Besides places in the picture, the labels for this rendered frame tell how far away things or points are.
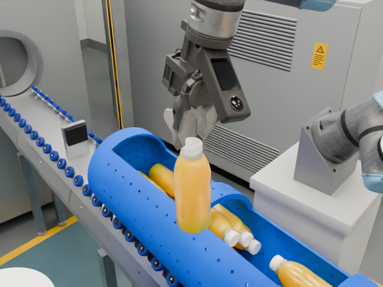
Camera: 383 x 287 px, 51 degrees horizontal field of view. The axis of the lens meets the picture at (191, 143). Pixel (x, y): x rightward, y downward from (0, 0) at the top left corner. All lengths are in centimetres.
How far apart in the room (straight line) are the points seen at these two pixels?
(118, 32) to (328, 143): 108
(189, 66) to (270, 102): 198
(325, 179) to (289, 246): 22
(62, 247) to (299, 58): 185
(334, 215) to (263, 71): 155
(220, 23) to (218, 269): 55
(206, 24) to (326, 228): 77
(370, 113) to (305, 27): 133
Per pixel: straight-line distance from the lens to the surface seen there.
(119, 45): 186
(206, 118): 67
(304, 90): 244
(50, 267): 263
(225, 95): 57
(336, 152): 116
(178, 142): 67
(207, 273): 94
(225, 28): 58
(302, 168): 121
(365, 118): 109
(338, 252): 122
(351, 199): 122
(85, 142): 177
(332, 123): 115
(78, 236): 277
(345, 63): 229
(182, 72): 62
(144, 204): 108
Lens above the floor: 186
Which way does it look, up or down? 31 degrees down
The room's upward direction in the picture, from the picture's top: straight up
